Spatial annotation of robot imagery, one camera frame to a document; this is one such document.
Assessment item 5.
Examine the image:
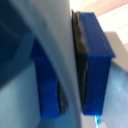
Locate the bright blue vase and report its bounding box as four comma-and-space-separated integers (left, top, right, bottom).
0, 0, 128, 128

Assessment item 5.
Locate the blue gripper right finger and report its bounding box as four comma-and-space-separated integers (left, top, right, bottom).
70, 9, 116, 116

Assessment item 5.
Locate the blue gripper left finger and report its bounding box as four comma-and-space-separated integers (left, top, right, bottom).
30, 37, 70, 119

